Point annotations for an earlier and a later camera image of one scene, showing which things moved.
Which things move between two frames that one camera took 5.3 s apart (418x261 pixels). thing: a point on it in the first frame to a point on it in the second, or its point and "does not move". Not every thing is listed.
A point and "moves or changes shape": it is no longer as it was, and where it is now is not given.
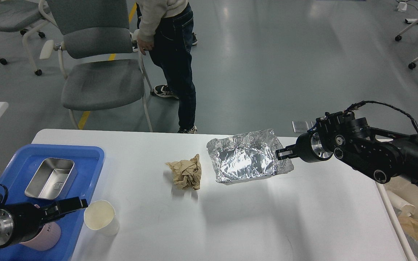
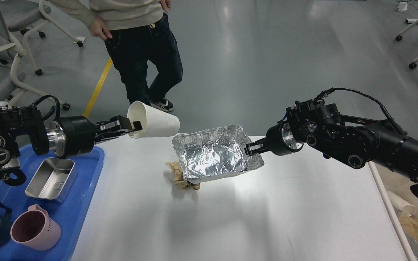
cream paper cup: (100, 215) to (156, 123)
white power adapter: (402, 6) does not move
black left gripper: (15, 223) to (76, 135)
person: (165, 27) to (139, 34)
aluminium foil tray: (248, 156) moves or changes shape
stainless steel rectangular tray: (52, 179) does not move
